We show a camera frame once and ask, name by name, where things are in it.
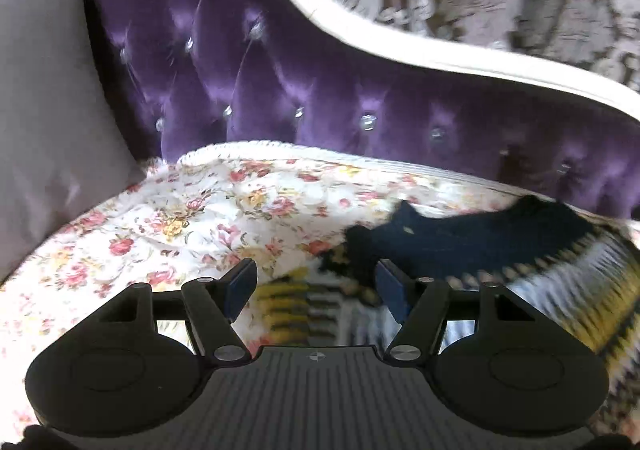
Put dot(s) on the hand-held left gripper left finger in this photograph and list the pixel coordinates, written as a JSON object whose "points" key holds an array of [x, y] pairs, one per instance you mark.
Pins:
{"points": [[241, 287]]}

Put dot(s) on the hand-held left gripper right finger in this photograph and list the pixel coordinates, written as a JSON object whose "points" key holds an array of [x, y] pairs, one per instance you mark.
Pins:
{"points": [[392, 290]]}

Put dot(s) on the navy yellow patterned knit sweater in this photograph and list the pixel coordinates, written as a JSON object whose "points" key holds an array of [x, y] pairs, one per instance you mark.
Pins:
{"points": [[450, 245]]}

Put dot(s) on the floral blanket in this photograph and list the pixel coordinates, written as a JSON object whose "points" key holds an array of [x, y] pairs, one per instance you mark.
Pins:
{"points": [[200, 215]]}

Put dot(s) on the purple tufted sofa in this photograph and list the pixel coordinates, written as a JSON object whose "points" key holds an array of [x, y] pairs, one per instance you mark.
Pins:
{"points": [[280, 80]]}

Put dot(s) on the grey pillow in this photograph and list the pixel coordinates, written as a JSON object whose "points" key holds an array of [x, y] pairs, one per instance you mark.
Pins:
{"points": [[50, 105]]}

